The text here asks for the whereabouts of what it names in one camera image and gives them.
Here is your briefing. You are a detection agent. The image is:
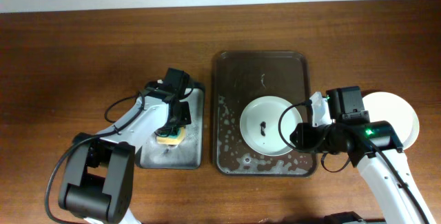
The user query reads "green yellow sponge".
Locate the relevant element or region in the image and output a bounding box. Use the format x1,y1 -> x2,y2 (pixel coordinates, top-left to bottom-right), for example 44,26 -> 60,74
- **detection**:
155,127 -> 185,145

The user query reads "pale green plate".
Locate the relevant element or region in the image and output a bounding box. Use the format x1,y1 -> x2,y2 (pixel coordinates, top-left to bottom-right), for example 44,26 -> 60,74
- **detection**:
240,96 -> 303,156

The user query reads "cream white plate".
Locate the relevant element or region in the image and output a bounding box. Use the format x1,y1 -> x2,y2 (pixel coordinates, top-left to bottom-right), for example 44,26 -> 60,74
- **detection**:
362,92 -> 420,150

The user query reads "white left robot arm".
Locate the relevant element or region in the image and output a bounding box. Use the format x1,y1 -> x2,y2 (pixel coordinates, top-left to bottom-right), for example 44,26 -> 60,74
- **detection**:
56,79 -> 192,223

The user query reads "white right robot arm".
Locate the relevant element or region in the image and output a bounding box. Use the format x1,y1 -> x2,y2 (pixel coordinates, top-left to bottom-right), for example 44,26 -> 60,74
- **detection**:
288,121 -> 435,223

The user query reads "small black sponge tray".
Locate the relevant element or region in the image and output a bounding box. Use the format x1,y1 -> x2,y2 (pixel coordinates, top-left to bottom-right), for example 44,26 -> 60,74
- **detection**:
135,82 -> 205,170

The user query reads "brown serving tray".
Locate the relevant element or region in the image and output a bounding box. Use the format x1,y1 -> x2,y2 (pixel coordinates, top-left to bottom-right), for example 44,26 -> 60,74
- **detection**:
212,51 -> 317,178

